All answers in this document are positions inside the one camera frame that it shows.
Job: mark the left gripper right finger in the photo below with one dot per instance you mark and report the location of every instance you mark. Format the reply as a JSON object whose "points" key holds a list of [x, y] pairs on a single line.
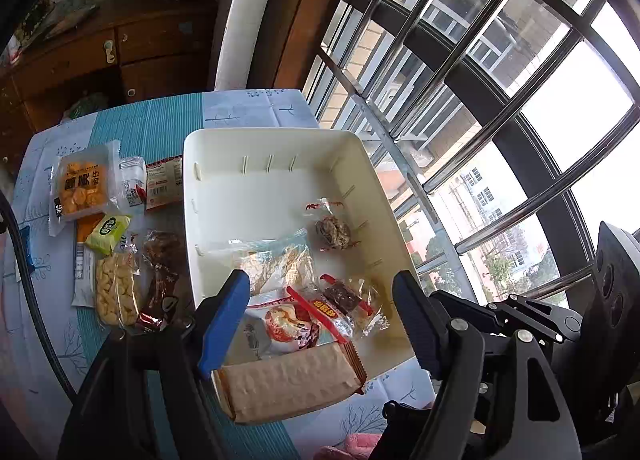
{"points": [[528, 415]]}

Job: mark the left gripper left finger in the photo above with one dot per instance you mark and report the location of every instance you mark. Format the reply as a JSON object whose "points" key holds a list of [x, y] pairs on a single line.
{"points": [[111, 417]]}

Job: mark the brown wafer packet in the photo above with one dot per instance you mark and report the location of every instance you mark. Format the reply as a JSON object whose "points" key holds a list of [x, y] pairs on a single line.
{"points": [[291, 385]]}

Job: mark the red white large snack bag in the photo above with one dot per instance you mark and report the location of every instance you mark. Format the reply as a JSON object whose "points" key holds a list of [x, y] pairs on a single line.
{"points": [[274, 324]]}

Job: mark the white puffed snack bag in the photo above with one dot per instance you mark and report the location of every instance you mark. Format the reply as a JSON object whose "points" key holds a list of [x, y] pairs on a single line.
{"points": [[117, 292]]}

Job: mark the white orange biscuit sleeve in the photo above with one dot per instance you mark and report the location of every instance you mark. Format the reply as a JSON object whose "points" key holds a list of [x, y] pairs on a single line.
{"points": [[85, 263]]}

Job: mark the dark red jerky packet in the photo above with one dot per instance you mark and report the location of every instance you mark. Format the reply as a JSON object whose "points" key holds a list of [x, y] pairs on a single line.
{"points": [[163, 252]]}

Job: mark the pink floral blanket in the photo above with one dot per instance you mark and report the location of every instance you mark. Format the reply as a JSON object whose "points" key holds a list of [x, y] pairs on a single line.
{"points": [[357, 446]]}

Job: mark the teal white tablecloth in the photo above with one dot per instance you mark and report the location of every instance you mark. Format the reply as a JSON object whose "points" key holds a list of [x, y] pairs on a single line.
{"points": [[153, 130]]}

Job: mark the green yellow candy packet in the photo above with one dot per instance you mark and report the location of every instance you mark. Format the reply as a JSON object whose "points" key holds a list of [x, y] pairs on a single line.
{"points": [[106, 235]]}

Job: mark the red white snack packet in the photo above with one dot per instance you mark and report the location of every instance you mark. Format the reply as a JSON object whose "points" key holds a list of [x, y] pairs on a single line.
{"points": [[164, 183]]}

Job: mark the clear white label packet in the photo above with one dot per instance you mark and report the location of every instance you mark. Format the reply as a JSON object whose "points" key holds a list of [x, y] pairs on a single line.
{"points": [[133, 171]]}

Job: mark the orange cracker packet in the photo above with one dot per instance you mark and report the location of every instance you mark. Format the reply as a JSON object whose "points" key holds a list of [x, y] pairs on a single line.
{"points": [[85, 183]]}

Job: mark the clear bag brown candy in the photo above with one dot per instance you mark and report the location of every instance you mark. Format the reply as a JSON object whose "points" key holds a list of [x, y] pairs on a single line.
{"points": [[332, 231]]}

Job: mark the white plastic bin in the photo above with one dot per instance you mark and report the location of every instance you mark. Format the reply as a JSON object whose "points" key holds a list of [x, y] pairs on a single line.
{"points": [[256, 185]]}

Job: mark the metal window grille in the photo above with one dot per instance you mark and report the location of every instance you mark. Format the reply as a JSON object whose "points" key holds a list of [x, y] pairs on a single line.
{"points": [[504, 132]]}

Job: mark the wooden desk with drawers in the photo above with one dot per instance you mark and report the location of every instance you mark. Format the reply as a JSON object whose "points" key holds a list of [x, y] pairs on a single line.
{"points": [[127, 50]]}

